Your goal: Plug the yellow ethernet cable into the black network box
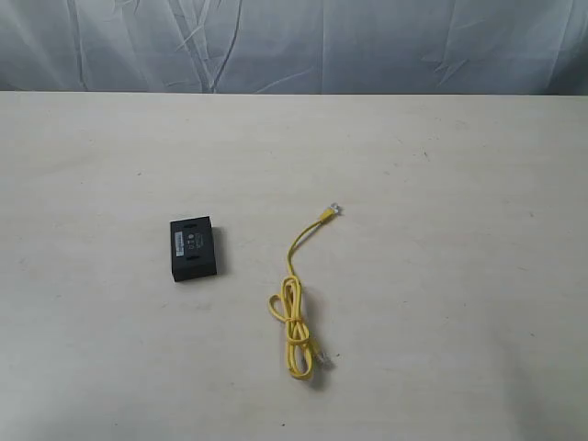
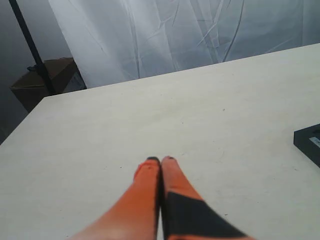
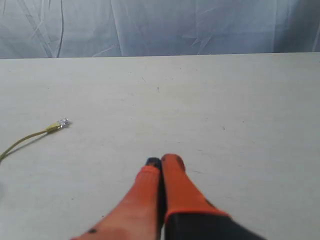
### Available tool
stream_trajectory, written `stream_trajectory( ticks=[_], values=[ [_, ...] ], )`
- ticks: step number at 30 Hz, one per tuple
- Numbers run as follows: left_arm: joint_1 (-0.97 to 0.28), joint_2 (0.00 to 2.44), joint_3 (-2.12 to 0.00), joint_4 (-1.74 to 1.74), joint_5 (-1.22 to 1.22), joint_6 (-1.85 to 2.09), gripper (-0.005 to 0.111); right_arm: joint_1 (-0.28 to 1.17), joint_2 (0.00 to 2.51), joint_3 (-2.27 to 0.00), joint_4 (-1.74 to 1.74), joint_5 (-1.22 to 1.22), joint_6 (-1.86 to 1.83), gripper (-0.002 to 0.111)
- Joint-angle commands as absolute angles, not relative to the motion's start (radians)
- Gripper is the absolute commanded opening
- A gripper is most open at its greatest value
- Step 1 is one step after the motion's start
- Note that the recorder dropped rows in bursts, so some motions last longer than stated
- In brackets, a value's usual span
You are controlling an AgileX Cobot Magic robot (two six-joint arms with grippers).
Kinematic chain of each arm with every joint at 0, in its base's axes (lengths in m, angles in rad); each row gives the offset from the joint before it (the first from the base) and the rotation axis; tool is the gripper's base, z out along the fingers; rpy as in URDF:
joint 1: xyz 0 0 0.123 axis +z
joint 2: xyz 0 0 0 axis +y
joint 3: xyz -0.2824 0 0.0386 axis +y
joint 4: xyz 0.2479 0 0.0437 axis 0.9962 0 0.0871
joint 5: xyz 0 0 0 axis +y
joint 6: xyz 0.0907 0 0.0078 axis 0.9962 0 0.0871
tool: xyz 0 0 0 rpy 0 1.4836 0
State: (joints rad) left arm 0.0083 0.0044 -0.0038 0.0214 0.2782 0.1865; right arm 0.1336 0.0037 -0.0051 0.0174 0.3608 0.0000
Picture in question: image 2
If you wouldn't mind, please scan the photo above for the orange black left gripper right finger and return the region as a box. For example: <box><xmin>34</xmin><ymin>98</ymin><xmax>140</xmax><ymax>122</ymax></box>
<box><xmin>161</xmin><ymin>156</ymin><xmax>253</xmax><ymax>240</ymax></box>

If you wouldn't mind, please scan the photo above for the brown cardboard box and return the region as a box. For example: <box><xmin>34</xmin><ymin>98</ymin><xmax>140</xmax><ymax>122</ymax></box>
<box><xmin>9</xmin><ymin>57</ymin><xmax>87</xmax><ymax>113</ymax></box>

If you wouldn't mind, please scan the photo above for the black stand pole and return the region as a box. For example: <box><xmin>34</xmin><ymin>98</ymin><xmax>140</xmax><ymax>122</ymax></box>
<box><xmin>9</xmin><ymin>0</ymin><xmax>57</xmax><ymax>95</ymax></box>

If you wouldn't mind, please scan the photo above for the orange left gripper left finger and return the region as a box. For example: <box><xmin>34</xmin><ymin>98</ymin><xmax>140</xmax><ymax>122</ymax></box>
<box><xmin>70</xmin><ymin>157</ymin><xmax>161</xmax><ymax>240</ymax></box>

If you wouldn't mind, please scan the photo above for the small black box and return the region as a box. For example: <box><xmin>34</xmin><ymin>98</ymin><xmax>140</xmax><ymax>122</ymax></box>
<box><xmin>293</xmin><ymin>124</ymin><xmax>320</xmax><ymax>167</ymax></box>

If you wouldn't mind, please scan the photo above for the white backdrop cloth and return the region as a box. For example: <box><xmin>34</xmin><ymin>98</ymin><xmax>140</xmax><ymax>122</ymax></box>
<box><xmin>49</xmin><ymin>0</ymin><xmax>320</xmax><ymax>88</ymax></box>

